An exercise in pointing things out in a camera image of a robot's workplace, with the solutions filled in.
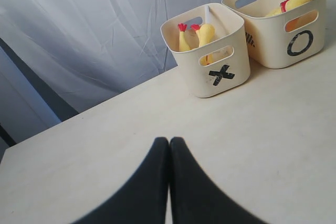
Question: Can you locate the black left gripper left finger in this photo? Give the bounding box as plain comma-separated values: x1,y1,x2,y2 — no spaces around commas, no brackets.
74,137,170,223

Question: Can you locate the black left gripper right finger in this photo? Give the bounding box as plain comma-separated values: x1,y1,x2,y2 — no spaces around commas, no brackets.
170,136,267,223

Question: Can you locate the headless rubber chicken body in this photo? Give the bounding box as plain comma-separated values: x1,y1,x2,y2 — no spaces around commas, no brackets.
177,23,215,66

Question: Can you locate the rubber chicken head with tube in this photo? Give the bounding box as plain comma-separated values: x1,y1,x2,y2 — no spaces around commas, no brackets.
204,5,212,24

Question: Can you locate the cream bin marked X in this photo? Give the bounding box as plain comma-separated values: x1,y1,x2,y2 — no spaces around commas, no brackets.
161,3,250,98

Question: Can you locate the grey backdrop curtain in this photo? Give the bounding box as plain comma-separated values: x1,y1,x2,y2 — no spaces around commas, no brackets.
0,0,336,154

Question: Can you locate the cream bin marked O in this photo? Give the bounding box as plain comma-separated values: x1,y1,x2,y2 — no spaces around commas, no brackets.
222,0,327,69

